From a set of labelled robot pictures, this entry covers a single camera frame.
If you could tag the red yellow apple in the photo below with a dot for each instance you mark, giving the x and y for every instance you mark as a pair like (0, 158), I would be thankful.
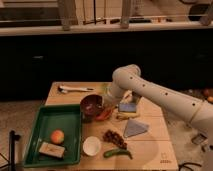
(57, 137)

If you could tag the small white bowl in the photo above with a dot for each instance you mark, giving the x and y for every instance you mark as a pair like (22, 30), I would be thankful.
(91, 146)

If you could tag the dark brown bowl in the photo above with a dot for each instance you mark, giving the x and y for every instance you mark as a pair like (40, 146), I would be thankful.
(91, 105)

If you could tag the green cucumber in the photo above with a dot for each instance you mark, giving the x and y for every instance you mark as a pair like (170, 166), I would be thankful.
(117, 151)

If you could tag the blue rectangular sponge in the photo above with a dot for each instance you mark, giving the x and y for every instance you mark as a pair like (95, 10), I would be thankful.
(127, 107)

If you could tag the orange bowl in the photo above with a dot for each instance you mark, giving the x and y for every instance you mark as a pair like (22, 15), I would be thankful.
(105, 114)

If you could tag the white handled utensil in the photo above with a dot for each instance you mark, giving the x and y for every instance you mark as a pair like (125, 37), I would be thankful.
(67, 89)

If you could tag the dark metal cup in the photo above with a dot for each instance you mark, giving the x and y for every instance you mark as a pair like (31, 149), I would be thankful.
(136, 99)

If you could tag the black tripod stand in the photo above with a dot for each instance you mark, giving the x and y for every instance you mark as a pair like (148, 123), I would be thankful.
(10, 160)

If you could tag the brown grape bunch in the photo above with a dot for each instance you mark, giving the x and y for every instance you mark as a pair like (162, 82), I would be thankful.
(115, 138)

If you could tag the yellow banana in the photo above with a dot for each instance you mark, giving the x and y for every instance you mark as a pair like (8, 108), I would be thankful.
(124, 116)

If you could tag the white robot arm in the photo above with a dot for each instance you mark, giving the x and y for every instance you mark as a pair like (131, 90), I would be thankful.
(198, 113)

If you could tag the grey triangular cloth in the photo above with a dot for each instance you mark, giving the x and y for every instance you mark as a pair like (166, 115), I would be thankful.
(134, 127)

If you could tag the brown rectangular sponge block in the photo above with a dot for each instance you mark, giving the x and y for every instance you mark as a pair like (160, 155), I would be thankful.
(52, 150)

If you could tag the green translucent cup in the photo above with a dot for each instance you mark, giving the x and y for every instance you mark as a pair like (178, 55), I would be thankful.
(104, 87)

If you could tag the green plastic tray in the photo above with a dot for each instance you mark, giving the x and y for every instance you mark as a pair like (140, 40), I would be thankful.
(67, 118)

